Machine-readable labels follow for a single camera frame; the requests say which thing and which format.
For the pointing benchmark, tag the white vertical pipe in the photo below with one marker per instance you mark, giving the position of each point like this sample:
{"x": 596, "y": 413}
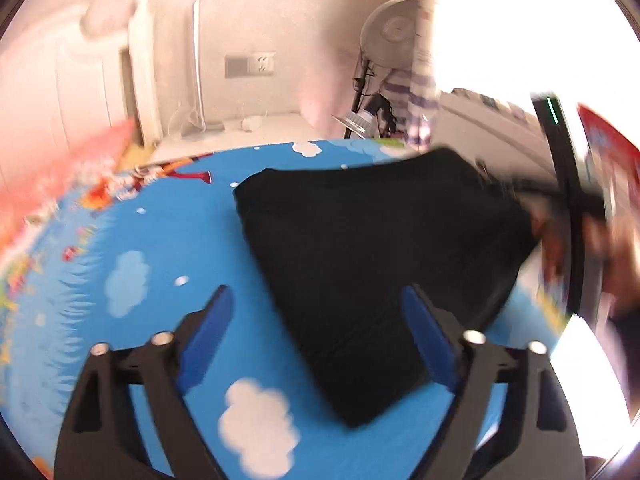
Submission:
{"x": 198, "y": 60}

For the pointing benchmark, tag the pink floral bedsheet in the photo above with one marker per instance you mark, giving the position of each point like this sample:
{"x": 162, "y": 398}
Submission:
{"x": 60, "y": 175}

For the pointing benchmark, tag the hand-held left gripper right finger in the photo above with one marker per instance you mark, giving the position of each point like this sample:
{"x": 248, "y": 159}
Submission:
{"x": 431, "y": 340}

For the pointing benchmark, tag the white wall socket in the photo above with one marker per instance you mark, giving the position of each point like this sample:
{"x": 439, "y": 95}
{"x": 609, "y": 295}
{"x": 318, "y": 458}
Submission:
{"x": 250, "y": 65}

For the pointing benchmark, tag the white standing fan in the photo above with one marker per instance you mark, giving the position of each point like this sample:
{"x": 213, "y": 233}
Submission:
{"x": 392, "y": 30}

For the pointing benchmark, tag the white panelled wardrobe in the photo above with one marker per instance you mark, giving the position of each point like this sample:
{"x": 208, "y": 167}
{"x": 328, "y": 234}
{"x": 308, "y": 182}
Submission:
{"x": 75, "y": 85}

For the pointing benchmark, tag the black pants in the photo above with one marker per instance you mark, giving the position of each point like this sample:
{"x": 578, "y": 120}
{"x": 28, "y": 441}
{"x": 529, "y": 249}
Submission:
{"x": 380, "y": 250}

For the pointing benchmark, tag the striped cloth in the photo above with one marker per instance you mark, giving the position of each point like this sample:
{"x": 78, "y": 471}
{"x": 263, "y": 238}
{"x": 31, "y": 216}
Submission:
{"x": 417, "y": 105}

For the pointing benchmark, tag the cartoon printed blanket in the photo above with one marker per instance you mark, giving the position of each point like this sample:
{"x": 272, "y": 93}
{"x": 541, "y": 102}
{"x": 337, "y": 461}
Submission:
{"x": 160, "y": 240}

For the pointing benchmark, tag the person's right hand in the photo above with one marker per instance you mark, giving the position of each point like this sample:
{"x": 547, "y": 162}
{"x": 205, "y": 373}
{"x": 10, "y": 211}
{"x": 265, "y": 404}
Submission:
{"x": 550, "y": 245}

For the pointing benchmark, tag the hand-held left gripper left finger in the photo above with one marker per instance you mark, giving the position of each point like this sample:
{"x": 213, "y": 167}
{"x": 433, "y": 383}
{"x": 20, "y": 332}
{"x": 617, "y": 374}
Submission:
{"x": 210, "y": 330}

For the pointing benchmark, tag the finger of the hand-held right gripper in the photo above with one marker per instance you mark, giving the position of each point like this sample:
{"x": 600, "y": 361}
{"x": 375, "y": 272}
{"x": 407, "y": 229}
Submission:
{"x": 530, "y": 187}

